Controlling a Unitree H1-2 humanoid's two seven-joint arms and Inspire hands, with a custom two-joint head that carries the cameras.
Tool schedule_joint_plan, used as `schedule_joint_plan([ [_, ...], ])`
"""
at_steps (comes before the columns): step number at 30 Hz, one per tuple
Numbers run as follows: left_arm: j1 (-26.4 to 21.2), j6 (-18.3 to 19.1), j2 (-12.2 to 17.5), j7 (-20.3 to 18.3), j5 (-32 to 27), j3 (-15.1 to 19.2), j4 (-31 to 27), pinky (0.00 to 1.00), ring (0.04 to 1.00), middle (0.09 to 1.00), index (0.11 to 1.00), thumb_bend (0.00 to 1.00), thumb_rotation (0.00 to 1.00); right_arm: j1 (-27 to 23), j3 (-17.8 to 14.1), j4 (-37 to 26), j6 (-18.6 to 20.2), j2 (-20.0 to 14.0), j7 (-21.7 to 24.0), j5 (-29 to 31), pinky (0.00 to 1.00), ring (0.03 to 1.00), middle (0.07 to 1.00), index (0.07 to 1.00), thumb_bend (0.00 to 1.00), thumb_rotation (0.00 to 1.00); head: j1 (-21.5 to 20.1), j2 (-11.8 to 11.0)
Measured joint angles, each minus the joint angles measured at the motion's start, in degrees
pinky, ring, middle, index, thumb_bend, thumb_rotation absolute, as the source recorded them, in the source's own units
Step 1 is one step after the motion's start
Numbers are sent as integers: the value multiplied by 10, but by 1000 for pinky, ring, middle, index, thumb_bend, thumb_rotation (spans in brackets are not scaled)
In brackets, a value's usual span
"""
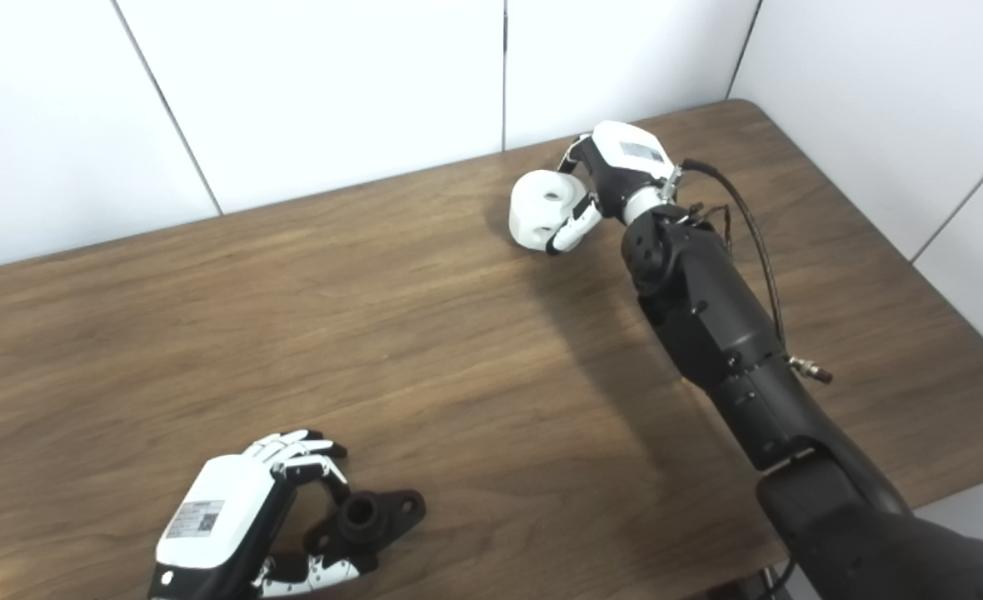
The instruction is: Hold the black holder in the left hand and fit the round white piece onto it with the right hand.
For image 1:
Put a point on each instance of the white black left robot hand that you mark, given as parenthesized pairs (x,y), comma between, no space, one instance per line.
(217,517)

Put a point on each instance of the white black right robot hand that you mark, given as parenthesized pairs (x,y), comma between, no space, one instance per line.
(625,162)

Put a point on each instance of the black flanged holder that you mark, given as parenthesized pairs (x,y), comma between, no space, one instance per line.
(387,512)

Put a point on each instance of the round white piece with holes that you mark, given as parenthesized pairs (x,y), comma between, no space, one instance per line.
(537,217)

